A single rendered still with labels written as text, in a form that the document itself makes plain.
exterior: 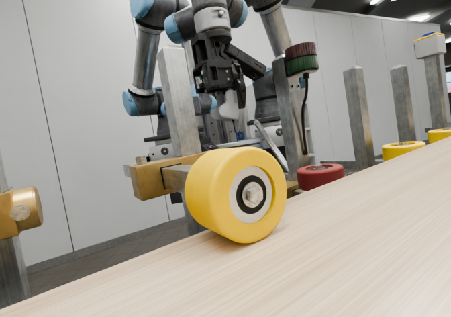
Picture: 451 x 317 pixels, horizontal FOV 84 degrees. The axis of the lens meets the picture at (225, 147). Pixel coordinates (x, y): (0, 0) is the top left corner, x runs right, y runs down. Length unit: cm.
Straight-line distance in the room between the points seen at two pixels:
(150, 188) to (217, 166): 19
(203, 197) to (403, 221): 16
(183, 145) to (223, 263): 24
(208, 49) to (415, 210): 44
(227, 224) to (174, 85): 26
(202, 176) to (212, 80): 33
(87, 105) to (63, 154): 56
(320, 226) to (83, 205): 290
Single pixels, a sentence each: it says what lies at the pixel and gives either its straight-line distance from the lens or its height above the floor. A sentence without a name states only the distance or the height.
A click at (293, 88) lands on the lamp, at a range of 55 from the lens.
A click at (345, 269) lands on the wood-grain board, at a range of 19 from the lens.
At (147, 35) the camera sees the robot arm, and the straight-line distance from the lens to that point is 110.
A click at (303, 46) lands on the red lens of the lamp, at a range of 52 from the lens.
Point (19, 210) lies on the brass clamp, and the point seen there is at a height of 95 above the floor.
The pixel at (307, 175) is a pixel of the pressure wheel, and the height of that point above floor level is 90.
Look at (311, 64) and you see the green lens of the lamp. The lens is 52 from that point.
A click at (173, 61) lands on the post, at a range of 42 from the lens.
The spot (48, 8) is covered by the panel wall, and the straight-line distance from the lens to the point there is 338.
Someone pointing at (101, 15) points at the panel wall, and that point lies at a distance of 338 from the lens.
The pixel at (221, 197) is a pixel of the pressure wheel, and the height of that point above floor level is 95.
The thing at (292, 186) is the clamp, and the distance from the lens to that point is 52.
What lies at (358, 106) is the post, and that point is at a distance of 74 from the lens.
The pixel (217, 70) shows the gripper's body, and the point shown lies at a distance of 53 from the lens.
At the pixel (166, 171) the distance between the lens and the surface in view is 36.
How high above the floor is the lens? 99
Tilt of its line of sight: 3 degrees down
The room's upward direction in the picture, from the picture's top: 10 degrees counter-clockwise
